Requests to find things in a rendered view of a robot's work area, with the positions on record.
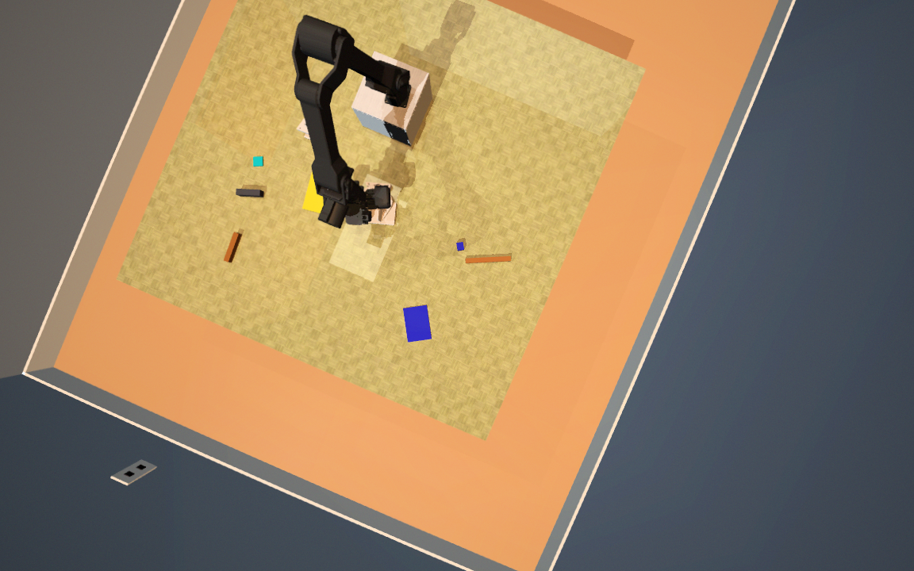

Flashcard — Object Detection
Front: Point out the orange flat bar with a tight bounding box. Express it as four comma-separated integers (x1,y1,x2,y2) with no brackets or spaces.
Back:
466,256,511,263

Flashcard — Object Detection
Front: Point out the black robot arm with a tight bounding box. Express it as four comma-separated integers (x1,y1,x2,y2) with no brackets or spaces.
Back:
291,15,411,228

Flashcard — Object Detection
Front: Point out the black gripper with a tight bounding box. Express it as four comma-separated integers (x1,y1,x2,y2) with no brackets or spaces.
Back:
348,180,391,209

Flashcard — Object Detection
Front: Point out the yellow flat plate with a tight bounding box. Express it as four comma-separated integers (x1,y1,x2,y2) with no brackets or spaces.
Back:
302,172,324,213

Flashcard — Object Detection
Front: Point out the blue rectangular plate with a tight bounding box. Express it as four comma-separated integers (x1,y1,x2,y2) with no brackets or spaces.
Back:
403,305,432,342

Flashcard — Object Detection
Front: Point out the orange rectangular bar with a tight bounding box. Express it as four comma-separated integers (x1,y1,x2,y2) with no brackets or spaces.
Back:
224,232,242,263

